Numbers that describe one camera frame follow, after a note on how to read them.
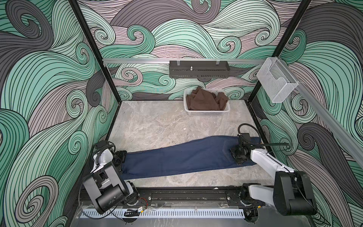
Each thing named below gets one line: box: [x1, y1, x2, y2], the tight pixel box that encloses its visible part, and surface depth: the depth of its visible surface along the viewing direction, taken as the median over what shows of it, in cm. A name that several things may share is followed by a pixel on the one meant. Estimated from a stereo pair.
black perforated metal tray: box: [169, 60, 231, 79], surface depth 97 cm
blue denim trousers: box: [121, 135, 262, 180], surface depth 89 cm
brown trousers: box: [185, 86, 229, 111], surface depth 112 cm
